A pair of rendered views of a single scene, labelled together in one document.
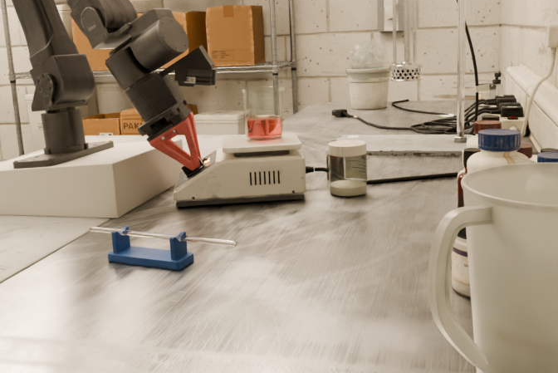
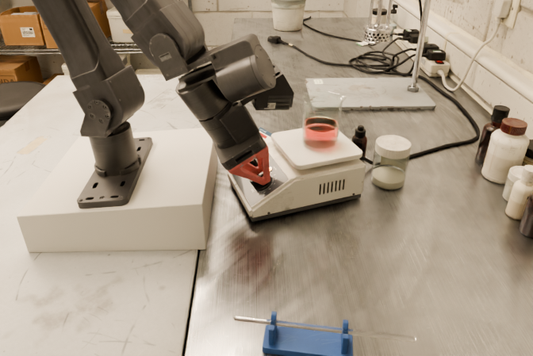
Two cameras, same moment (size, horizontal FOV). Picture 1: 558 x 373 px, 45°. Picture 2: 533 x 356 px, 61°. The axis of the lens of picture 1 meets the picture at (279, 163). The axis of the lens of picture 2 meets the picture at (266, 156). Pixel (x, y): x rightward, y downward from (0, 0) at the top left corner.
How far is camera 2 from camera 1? 0.56 m
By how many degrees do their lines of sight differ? 24
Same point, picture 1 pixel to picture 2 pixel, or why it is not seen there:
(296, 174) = (358, 180)
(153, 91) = (235, 123)
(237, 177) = (308, 189)
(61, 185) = (141, 224)
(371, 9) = not seen: outside the picture
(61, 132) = (117, 155)
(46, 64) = (97, 88)
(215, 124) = not seen: hidden behind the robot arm
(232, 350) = not seen: outside the picture
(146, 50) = (238, 87)
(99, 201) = (185, 236)
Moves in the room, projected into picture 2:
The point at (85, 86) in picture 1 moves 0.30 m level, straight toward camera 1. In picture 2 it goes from (138, 104) to (239, 208)
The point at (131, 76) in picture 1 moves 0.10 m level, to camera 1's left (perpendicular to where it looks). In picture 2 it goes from (212, 109) to (134, 118)
